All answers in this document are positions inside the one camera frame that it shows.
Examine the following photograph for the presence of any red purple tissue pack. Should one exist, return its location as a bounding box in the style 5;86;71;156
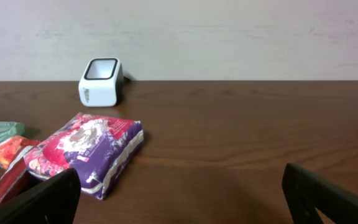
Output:
24;113;144;200

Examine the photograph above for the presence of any small orange snack packet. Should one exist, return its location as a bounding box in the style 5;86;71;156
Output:
0;136;25;169

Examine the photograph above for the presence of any white barcode scanner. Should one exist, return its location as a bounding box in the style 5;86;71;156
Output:
78;57;124;107

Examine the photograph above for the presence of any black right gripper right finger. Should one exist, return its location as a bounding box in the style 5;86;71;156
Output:
282;163;358;224

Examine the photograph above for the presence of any long orange red snack bag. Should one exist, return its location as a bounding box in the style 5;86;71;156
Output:
0;138;40;205

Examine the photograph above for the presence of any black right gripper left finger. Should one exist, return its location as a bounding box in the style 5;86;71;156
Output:
0;168;81;224

